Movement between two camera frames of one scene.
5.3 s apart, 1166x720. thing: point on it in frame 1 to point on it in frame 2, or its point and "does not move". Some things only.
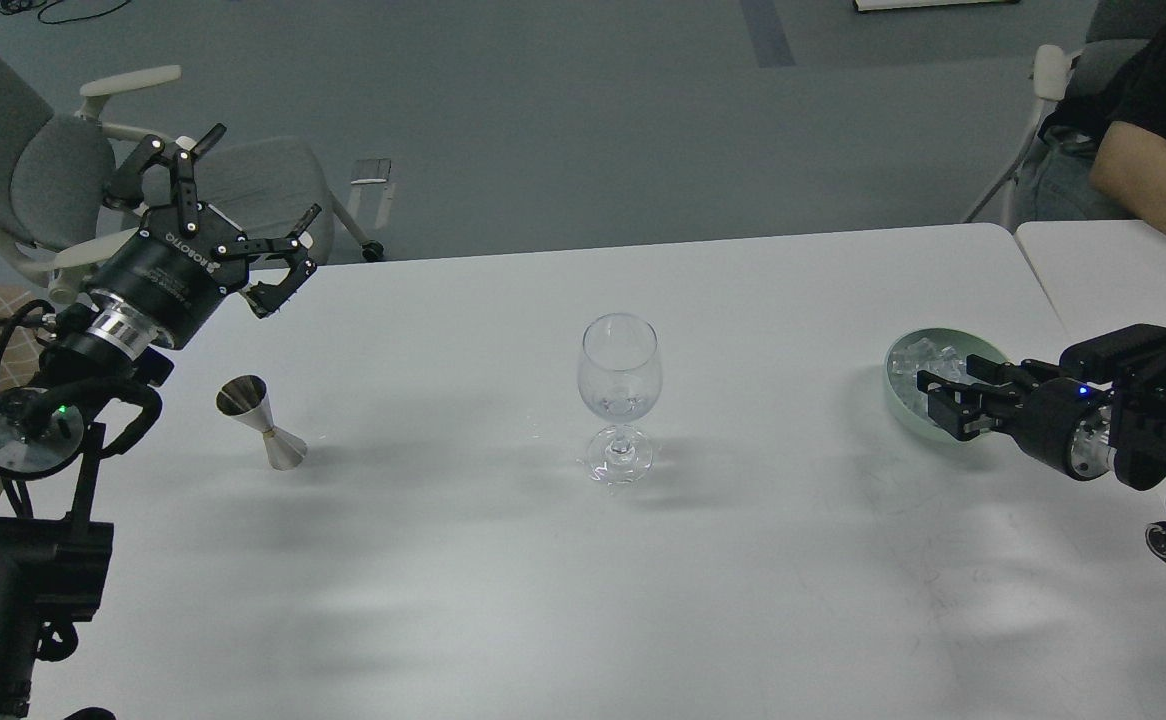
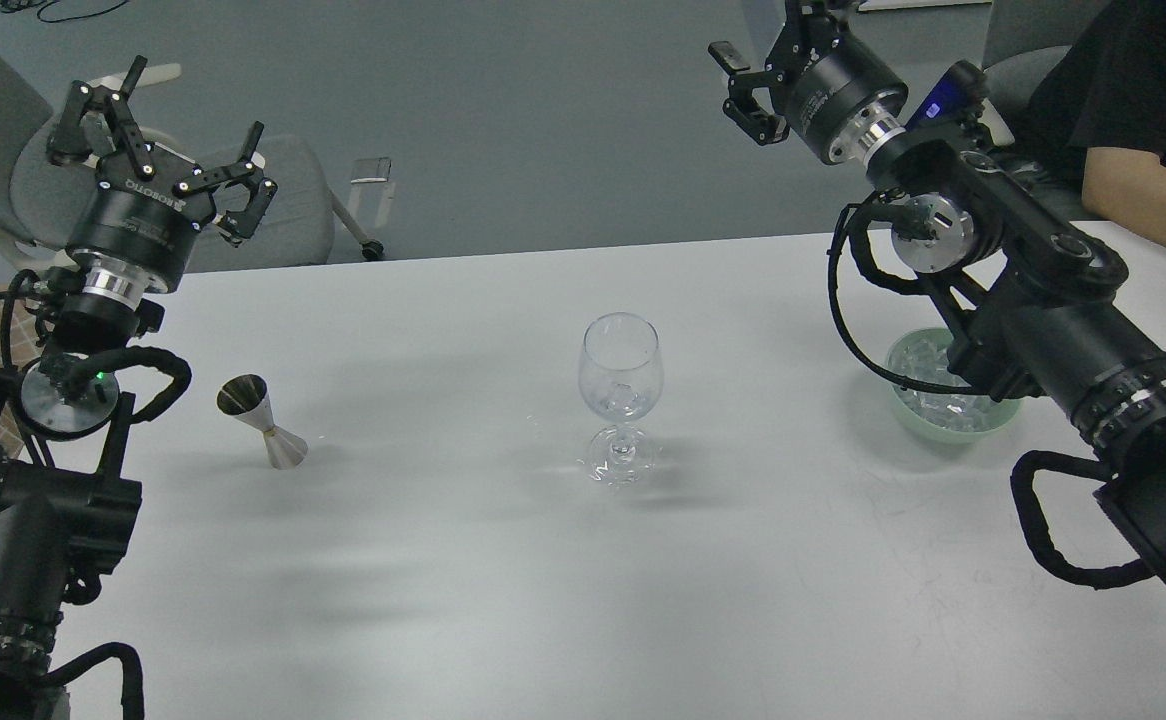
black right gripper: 1066,421 to 844,100
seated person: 1146,143 does not move
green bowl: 938,351 does not move
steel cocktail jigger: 245,398 does not move
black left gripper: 176,270 to 140,225
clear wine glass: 619,372 does not move
